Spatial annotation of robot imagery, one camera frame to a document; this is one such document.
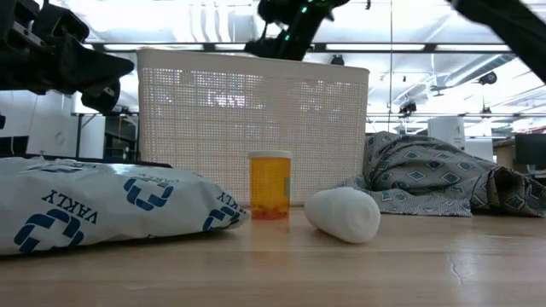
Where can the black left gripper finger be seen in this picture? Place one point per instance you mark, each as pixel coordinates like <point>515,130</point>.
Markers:
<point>102,98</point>

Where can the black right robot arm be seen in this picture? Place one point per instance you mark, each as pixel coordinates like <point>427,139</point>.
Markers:
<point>512,25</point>

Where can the white woven plastic basket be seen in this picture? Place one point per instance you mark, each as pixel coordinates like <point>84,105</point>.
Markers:
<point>256,111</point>

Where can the black-legged background table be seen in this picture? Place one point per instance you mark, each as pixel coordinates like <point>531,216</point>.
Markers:
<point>79,132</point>

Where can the white pouch blue cross print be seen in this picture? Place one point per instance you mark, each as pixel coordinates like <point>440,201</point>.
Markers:
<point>94,204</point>

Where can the orange pill bottle white cap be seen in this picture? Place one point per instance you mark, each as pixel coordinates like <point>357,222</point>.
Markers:
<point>269,187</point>

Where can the white cabinet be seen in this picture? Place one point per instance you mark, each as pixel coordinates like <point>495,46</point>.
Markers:
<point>445,132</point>

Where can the white gauze roll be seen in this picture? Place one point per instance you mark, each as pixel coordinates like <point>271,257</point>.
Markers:
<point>343,215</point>

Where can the grey patterned cloth gown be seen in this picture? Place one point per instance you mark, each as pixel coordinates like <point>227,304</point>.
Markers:
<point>426,179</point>

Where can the black computer monitor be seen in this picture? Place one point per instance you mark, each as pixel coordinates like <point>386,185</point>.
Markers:
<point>531,149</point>

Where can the black ceiling camera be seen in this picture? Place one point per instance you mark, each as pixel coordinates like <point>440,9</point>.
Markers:
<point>488,78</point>

